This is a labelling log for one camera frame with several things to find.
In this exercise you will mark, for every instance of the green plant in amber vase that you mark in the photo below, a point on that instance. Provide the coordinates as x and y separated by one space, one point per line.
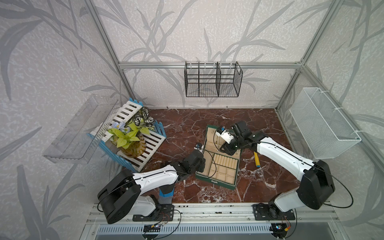
128 137

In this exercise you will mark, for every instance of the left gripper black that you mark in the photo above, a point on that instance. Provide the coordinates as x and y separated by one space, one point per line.
202 165

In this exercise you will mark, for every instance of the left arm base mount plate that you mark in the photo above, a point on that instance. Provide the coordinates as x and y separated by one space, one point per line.
148 209

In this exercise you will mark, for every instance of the green jewelry box beige lining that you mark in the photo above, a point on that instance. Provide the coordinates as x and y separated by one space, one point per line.
220 169

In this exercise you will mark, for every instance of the black wire wall basket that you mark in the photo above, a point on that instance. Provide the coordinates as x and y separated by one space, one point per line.
212 80

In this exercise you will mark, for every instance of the clear acrylic wall shelf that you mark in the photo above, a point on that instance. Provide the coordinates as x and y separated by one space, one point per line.
78 141

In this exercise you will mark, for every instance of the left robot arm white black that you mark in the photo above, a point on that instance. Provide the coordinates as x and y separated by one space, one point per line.
123 195

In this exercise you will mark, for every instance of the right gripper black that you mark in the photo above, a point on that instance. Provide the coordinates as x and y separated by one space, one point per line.
227 150

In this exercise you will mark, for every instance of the white mesh wall basket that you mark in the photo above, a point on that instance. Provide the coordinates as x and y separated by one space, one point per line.
326 131

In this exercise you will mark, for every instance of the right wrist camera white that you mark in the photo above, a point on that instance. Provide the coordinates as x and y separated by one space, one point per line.
224 134

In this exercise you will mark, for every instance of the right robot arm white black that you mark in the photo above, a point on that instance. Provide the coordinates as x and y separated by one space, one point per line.
316 180

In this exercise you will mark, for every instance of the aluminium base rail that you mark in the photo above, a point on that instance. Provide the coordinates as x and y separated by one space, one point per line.
234 221

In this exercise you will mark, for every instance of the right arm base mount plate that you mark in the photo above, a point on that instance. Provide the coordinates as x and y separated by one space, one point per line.
267 212

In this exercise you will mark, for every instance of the white blue slatted fence stand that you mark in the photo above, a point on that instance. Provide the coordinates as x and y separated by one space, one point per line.
153 140

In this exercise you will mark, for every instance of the blue garden fork yellow handle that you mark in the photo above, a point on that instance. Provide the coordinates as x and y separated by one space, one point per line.
257 160

